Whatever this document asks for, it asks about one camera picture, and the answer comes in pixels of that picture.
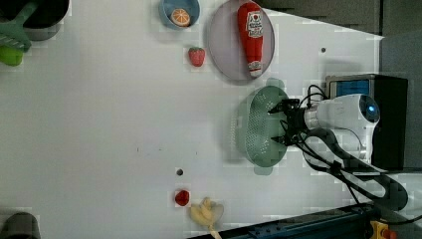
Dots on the black toaster oven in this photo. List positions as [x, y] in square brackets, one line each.
[390, 93]

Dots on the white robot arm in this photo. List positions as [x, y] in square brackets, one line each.
[335, 137]

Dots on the yellow plush banana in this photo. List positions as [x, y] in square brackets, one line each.
[206, 214]

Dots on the red plush ketchup bottle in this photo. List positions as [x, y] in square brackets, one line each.
[251, 32]

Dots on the yellow red emergency button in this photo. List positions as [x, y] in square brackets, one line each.
[382, 231]

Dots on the blue bowl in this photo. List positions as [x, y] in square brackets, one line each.
[166, 7]

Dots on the green spatula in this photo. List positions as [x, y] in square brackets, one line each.
[14, 40]

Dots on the green plastic strainer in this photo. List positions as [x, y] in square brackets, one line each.
[255, 127]

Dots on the black cylinder container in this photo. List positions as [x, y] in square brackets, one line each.
[44, 23]

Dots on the blue metal frame rail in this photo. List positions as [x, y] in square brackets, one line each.
[349, 222]

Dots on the small red tomato toy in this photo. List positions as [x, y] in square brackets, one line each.
[182, 197]

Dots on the dark grey cylinder cup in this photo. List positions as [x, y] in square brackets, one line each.
[21, 226]

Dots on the orange slice toy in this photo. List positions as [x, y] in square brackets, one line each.
[180, 17]

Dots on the grey round plate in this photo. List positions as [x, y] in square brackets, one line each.
[224, 42]

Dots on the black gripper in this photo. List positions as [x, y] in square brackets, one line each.
[294, 122]

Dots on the red plush strawberry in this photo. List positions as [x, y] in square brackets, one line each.
[196, 56]

